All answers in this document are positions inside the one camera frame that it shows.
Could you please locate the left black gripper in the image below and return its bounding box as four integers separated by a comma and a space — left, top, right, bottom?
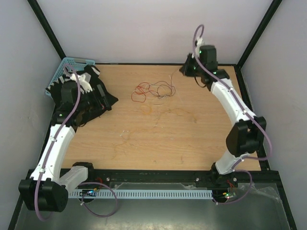
77, 84, 118, 114

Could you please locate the red wire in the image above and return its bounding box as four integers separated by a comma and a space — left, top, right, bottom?
131, 82, 151, 103

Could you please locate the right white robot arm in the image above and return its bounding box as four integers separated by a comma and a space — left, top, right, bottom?
180, 45, 266, 186

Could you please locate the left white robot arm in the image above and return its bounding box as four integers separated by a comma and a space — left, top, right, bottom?
18, 80, 118, 219

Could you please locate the white zip tie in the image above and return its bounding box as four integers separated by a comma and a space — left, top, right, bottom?
168, 73, 173, 88

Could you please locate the striped black white cloth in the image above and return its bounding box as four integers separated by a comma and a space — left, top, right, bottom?
46, 65, 100, 94

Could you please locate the blue plastic basket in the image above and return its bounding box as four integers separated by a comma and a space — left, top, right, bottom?
49, 57, 95, 86

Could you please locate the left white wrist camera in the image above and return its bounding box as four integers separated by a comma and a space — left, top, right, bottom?
77, 73, 93, 94

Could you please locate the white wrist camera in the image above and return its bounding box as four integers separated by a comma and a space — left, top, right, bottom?
194, 37, 205, 49
77, 73, 93, 94

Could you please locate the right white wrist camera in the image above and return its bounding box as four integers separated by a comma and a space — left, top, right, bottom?
194, 37, 205, 49

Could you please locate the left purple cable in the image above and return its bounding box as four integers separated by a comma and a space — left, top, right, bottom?
35, 63, 118, 221

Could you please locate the light blue cable duct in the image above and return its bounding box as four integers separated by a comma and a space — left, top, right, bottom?
69, 189, 212, 200

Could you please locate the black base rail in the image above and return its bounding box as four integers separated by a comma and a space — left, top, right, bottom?
86, 169, 239, 190

